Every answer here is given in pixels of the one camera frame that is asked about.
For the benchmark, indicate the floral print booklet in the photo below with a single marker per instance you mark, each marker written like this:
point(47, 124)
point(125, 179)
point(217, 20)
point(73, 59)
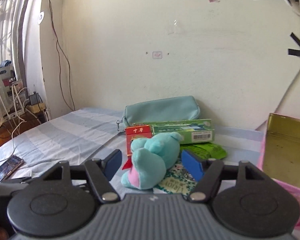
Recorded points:
point(175, 180)

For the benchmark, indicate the red cigarette box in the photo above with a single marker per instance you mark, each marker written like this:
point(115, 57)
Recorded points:
point(137, 132)

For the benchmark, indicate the light blue zipper pouch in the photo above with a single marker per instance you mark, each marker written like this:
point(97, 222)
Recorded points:
point(162, 110)

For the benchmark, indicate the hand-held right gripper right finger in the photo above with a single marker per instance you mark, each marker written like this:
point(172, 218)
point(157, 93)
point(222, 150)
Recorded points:
point(190, 165)

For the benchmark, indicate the beige floor power strip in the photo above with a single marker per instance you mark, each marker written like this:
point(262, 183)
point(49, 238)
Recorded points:
point(36, 108)

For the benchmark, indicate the pink biscuit tin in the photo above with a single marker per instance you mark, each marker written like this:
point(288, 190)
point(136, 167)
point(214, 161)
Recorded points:
point(285, 150)

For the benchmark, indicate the white round wall hook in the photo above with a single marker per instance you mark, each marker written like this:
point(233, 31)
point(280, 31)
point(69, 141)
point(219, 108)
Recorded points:
point(41, 18)

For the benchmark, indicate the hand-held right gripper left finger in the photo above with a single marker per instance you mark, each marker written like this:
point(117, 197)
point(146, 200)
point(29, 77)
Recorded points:
point(113, 162)

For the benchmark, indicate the black power adapter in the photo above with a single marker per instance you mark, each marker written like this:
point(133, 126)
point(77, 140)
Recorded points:
point(34, 98)

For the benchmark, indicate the green toothpaste box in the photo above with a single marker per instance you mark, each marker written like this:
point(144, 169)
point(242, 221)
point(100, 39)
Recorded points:
point(180, 130)

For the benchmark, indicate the black tape cross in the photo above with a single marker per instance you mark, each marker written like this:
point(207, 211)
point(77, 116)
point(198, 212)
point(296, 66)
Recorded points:
point(298, 52)

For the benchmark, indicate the teal plush toy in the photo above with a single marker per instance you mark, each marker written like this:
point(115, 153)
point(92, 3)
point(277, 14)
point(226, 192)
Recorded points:
point(152, 160)

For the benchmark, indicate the smartphone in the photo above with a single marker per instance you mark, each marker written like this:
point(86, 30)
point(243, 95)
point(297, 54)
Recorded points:
point(8, 167)

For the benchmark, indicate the white lace curtain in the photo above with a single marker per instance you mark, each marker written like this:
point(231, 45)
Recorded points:
point(5, 17)

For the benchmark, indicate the green wet wipes packet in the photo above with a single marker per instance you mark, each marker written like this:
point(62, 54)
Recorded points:
point(212, 150)

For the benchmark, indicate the striped blue bed sheet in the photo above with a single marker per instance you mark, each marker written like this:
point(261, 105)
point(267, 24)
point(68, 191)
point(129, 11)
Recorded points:
point(65, 135)

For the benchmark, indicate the blue white storage box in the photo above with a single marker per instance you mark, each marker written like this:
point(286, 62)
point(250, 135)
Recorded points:
point(6, 67)

